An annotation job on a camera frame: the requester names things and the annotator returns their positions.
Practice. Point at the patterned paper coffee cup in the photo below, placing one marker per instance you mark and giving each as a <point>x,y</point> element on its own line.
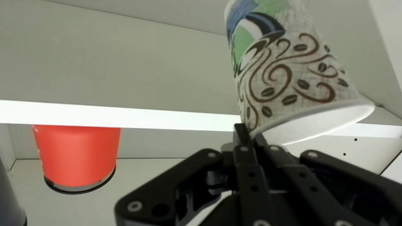
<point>290,86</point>

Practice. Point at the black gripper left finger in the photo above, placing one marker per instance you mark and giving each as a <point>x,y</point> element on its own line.
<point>231,183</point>

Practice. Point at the white open wall cabinet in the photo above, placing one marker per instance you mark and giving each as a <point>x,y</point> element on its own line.
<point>174,88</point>

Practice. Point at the red cup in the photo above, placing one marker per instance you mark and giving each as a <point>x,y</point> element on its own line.
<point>76,158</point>

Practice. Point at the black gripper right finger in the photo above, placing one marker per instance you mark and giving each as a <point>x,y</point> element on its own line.
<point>331,192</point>

